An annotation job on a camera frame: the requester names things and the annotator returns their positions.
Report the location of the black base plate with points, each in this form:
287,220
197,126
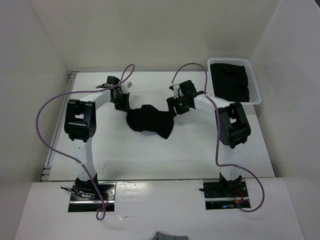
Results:
81,201
216,199

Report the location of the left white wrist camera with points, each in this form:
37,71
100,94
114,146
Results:
125,87

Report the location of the white plastic basket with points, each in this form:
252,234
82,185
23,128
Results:
253,88

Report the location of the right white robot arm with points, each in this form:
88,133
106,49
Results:
233,129

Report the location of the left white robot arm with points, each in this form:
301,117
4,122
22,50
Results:
81,124

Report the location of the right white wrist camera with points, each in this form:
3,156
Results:
176,90

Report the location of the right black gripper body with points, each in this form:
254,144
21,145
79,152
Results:
180,104

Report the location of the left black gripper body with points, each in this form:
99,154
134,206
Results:
120,101

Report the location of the black skirt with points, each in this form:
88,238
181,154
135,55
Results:
148,118

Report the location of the black skirts in basket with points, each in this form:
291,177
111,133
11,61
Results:
230,82

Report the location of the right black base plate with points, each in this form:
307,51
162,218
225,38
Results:
216,199

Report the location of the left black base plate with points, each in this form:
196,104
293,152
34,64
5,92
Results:
81,201

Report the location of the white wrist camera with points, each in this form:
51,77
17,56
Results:
176,90
125,87

